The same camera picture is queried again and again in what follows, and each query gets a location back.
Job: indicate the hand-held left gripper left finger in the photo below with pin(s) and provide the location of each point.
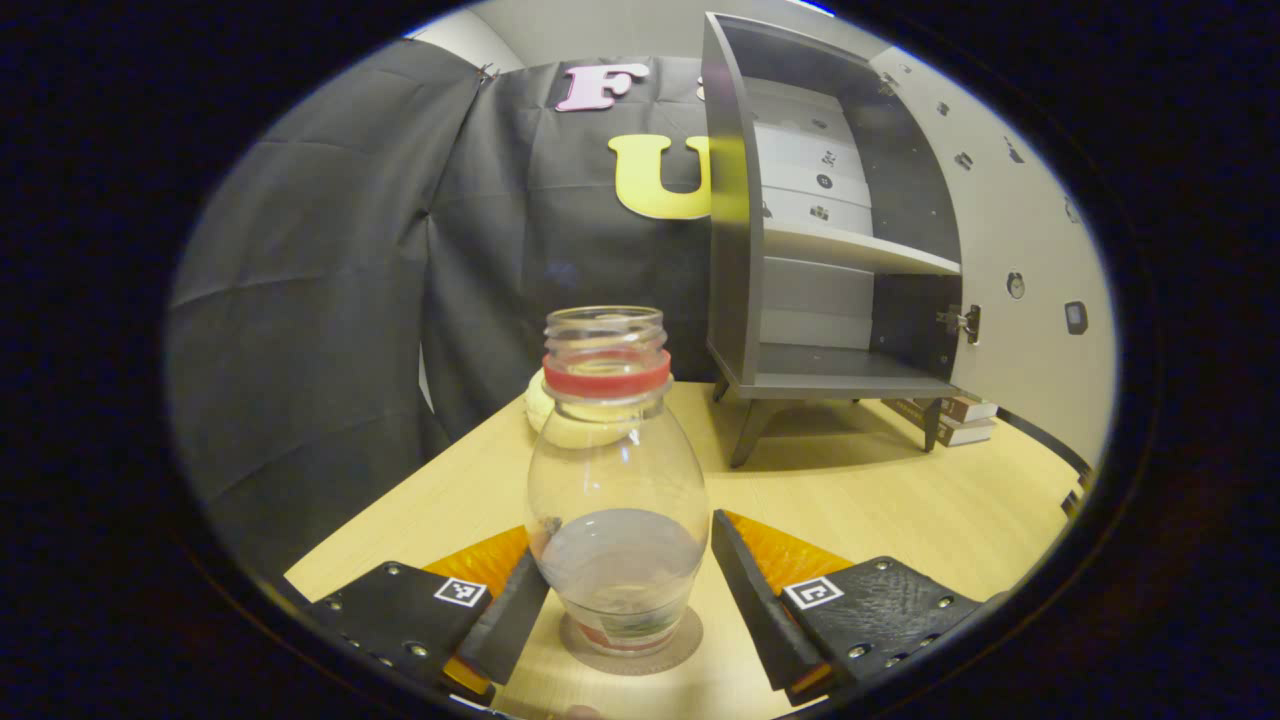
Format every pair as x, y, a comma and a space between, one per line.
510, 625

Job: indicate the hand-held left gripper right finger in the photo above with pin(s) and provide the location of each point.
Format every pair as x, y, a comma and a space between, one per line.
760, 610

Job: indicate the round brown coaster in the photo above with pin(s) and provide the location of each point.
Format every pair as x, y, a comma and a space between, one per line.
690, 640

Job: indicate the metal door hinge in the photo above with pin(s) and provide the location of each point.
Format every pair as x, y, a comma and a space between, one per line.
962, 322

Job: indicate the dark grey cabinet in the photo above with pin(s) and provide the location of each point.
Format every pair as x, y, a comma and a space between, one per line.
735, 250

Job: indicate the pale yellow round sponge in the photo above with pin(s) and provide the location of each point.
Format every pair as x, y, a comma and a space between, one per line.
535, 405

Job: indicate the brown book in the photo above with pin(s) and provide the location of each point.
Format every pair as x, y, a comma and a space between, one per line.
968, 433

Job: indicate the pale green book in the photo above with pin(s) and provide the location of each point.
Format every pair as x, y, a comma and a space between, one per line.
968, 408

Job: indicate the black backdrop cloth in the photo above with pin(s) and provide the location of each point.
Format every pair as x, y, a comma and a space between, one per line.
320, 300

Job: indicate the small black clip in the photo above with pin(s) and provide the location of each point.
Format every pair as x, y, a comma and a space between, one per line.
487, 71

